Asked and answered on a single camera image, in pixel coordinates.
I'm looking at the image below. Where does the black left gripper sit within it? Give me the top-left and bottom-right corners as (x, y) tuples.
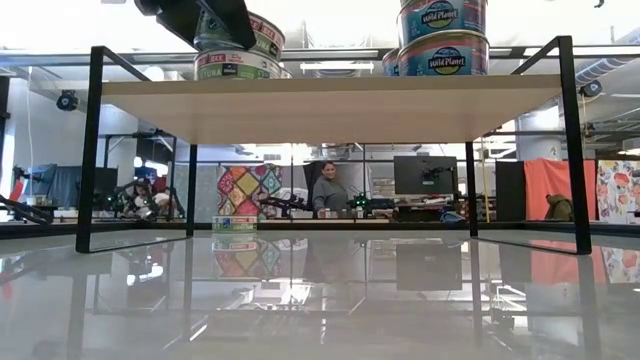
(133, 0), (258, 51)

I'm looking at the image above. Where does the white ceiling light fixture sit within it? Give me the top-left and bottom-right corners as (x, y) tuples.
(299, 60), (375, 76)

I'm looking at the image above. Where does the colourful patchwork quilt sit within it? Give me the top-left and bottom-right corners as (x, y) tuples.
(215, 163), (285, 222)

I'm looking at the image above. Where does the dark grey backdrop panel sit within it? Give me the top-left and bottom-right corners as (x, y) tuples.
(302, 160), (324, 201)

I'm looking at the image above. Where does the person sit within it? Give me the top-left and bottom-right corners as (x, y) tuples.
(311, 160), (351, 215)
(130, 177), (174, 219)

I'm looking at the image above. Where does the blue-grey cloth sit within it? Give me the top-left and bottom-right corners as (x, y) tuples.
(19, 163), (85, 209)

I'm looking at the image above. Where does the wooden background table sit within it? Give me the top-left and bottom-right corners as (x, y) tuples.
(257, 216), (391, 225)

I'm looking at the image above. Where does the black computer monitor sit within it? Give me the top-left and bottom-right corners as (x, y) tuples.
(392, 154), (459, 197)

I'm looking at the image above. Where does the black cabinet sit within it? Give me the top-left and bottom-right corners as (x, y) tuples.
(495, 159), (527, 222)

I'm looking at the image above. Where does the orange cloth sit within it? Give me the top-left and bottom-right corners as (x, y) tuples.
(523, 157), (598, 222)

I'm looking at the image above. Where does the olive green bag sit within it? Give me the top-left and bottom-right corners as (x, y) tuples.
(543, 193), (575, 222)

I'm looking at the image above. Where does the floral patterned cloth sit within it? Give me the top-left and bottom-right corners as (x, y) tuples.
(595, 158), (640, 225)

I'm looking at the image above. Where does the wooden shelf black metal frame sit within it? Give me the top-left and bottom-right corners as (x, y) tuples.
(74, 34), (594, 256)

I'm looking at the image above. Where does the black ceiling dome camera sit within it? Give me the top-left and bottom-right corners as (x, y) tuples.
(55, 89), (80, 112)
(579, 79), (604, 99)

